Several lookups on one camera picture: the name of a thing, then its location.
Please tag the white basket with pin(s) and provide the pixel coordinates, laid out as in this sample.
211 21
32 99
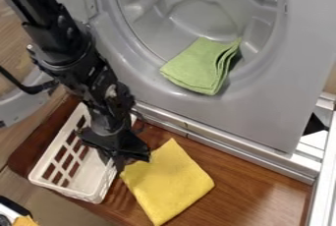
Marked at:
72 166

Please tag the green cloth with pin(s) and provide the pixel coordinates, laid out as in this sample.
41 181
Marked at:
202 67

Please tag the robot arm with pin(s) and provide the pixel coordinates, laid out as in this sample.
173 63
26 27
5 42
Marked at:
65 46

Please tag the yellow cloth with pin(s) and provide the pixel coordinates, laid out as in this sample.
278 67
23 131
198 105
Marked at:
166 182

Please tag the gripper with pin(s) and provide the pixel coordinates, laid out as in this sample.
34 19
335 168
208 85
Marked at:
114 143

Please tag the washing machine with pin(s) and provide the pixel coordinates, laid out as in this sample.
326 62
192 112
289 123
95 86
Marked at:
210 59

